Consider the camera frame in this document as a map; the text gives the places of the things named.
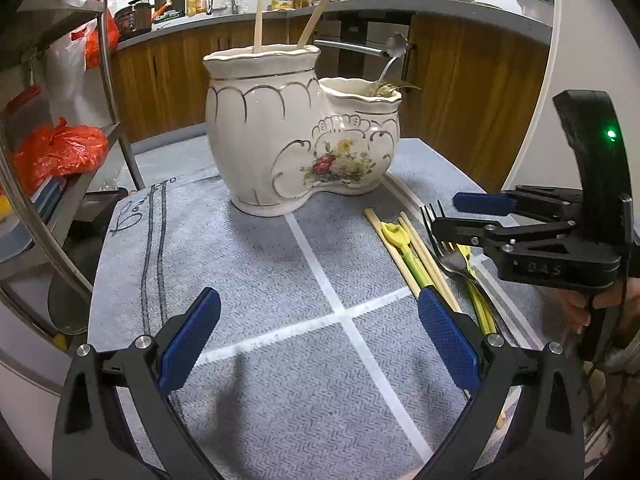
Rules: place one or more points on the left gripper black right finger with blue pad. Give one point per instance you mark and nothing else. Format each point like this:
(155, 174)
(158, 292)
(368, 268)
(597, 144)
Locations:
(545, 438)

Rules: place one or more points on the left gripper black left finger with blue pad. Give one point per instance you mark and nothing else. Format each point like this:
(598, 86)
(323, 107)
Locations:
(92, 439)

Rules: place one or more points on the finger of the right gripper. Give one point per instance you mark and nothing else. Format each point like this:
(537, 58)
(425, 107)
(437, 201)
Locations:
(544, 238)
(530, 201)

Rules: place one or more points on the light wooden chopstick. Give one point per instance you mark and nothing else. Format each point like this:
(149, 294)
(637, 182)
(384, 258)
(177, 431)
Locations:
(258, 26)

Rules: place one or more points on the wooden lower kitchen cabinets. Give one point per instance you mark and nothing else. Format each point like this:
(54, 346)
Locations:
(468, 91)

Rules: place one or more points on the person's right hand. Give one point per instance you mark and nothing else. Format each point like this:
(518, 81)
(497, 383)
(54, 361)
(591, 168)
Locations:
(576, 304)

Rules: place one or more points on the silver metal spoon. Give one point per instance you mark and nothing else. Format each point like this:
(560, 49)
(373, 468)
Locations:
(457, 266)

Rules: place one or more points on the white bowl on counter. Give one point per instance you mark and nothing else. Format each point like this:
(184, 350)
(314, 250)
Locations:
(538, 10)

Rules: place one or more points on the flower-ended metal spoon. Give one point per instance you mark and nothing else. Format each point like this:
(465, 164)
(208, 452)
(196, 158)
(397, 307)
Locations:
(396, 46)

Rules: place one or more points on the stainless built-in oven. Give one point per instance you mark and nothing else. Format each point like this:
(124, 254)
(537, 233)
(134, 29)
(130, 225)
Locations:
(351, 29)

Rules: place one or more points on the grey table mat white lines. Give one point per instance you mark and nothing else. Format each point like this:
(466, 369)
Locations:
(319, 367)

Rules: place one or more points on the white ceramic double utensil holder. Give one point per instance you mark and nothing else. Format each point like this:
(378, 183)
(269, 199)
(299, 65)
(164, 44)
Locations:
(280, 134)

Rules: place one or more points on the orange plastic bag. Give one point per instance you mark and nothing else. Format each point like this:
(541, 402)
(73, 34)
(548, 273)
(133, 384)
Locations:
(58, 151)

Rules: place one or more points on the yellow tin can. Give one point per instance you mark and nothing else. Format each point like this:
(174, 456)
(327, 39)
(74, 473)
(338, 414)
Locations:
(282, 4)

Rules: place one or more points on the metal storage shelf rack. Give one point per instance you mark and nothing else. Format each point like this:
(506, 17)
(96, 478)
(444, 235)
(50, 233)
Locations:
(37, 25)

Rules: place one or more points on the white plastic bag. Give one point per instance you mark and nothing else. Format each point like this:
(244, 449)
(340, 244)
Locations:
(65, 66)

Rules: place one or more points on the dark red electric cooker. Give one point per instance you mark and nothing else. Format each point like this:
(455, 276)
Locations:
(134, 19)

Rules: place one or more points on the yellow green handled utensil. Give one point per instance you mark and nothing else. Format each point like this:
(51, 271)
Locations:
(397, 236)

